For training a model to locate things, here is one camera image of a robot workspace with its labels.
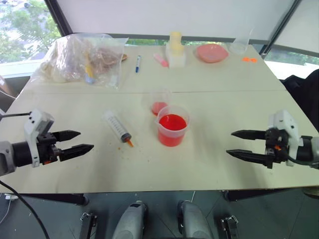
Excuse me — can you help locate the white container yellow top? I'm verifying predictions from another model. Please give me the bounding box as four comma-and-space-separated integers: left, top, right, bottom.
165, 31, 187, 69

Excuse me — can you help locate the small clear plastic cup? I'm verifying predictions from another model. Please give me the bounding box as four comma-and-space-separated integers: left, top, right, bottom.
144, 88, 172, 117

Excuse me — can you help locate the large cup red liquid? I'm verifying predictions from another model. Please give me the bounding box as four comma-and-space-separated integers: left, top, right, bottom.
156, 105, 191, 147

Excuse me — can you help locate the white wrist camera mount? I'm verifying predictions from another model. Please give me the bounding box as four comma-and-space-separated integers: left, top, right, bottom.
23, 108, 55, 168
267, 110, 299, 167

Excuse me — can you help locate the clear plastic bag with items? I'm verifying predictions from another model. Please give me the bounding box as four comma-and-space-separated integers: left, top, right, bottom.
32, 33, 130, 90

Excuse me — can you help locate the clear plastic syringe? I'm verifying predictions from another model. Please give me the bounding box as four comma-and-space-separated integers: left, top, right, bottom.
103, 110, 135, 148

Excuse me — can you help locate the grey robot leg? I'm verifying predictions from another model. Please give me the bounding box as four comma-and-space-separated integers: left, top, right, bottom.
177, 200, 214, 239
111, 200, 148, 239

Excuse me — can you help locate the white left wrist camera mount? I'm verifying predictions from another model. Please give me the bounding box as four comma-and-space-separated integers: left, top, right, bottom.
23, 108, 55, 168

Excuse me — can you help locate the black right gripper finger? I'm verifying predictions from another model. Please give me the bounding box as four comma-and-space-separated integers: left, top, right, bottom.
231, 129, 267, 140
226, 149, 272, 168

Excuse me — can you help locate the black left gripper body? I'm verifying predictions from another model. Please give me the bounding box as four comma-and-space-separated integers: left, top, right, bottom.
35, 132, 62, 165

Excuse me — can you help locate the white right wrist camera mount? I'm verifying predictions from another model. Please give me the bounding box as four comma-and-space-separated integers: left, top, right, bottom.
267, 110, 299, 167

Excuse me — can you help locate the metal latch bracket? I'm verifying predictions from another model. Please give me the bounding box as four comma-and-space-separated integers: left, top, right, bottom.
220, 215, 240, 239
78, 211, 98, 239

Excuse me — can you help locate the grey left robot leg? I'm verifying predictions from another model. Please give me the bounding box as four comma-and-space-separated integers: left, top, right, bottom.
111, 200, 148, 239

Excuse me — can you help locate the pink marker pen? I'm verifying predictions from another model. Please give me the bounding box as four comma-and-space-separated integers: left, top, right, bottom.
154, 53, 169, 68

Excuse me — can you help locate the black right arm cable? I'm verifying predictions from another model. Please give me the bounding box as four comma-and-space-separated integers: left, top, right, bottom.
286, 151, 319, 168

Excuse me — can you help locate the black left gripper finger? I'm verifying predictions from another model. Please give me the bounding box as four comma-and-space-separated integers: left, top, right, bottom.
58, 143, 95, 162
52, 129, 82, 143

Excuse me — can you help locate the grey right robot leg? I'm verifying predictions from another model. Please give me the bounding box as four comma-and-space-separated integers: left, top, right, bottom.
177, 200, 214, 239

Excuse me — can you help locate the black table leg frame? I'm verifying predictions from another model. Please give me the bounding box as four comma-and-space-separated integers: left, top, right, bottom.
221, 188, 306, 203

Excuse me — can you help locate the clear beaker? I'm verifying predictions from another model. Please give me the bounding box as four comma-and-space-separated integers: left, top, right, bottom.
228, 27, 254, 55

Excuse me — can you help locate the pink plastic bowl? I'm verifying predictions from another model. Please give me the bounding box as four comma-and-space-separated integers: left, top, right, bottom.
195, 44, 229, 64

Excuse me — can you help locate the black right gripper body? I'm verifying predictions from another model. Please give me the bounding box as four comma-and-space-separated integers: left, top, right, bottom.
264, 127, 290, 170

